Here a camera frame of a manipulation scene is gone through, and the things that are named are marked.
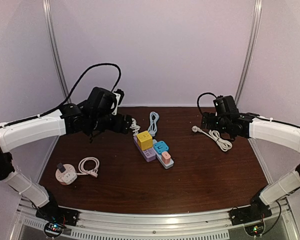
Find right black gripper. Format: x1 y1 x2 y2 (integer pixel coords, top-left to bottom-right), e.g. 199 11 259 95
201 112 230 135

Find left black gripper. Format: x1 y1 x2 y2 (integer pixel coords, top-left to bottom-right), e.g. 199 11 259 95
89 112 133 134

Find yellow cube socket adapter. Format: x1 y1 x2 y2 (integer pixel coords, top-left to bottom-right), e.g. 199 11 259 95
136 130 153 151

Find purple power strip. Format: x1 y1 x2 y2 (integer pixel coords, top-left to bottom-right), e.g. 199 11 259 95
133 136 157 162

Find blue square plug adapter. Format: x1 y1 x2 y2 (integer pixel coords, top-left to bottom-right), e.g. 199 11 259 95
153 140 169 155

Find light blue power strip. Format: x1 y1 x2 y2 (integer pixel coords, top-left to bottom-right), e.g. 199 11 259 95
152 139 174 170

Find pink small plug adapter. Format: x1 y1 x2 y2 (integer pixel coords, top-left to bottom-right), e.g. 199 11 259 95
161 151 171 165

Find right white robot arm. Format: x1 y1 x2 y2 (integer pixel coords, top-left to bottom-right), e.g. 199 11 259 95
201 112 300 221

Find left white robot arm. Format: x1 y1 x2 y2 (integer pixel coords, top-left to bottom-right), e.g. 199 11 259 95
0 100 133 222

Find white knotted cable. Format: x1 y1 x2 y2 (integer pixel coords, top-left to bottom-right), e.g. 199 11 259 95
130 118 142 137

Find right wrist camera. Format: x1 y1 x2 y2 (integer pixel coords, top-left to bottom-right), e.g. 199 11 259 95
213 95 239 116

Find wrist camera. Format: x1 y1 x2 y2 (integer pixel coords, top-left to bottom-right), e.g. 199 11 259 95
84 87 125 116
213 95 239 116

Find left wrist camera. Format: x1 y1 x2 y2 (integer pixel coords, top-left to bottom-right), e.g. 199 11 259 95
84 87 125 116

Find light blue coiled cable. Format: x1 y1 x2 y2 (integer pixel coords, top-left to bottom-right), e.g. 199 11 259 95
146 111 160 137

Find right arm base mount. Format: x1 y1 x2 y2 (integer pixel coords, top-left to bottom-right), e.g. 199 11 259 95
228 205 272 226

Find front aluminium rail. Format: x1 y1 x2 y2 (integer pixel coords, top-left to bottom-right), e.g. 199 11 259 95
14 197 293 240

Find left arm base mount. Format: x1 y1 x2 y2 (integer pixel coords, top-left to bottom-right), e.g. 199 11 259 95
35 207 79 227

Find right aluminium frame post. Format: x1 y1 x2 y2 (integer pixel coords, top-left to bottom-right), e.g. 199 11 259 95
234 0 263 104

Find aluminium frame post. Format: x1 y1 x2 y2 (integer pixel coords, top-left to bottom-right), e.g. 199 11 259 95
234 0 263 104
42 0 70 98

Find left aluminium frame post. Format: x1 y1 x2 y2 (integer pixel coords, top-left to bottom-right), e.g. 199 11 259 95
42 0 70 98

